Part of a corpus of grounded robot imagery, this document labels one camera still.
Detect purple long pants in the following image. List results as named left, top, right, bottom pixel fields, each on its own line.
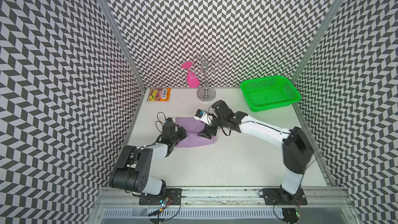
left=176, top=117, right=217, bottom=148

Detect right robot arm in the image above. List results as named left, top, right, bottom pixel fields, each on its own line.
left=194, top=100, right=314, bottom=205

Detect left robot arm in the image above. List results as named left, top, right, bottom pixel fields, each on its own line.
left=109, top=121, right=187, bottom=199

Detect chrome cup holder stand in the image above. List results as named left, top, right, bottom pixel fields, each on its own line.
left=196, top=55, right=222, bottom=103

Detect orange candy bag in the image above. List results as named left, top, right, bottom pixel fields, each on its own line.
left=147, top=88, right=171, bottom=102

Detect green plastic basket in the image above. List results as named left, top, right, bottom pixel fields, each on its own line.
left=240, top=76, right=302, bottom=112

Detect pink plastic goblet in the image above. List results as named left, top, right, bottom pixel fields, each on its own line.
left=181, top=61, right=200, bottom=88

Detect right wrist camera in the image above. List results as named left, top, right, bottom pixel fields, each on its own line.
left=194, top=110, right=213, bottom=125

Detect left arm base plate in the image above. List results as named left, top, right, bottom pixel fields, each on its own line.
left=139, top=188, right=182, bottom=206

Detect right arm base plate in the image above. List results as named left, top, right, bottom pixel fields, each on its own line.
left=259, top=187, right=308, bottom=206

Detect aluminium front rail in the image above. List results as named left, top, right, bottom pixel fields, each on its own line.
left=93, top=186, right=354, bottom=208

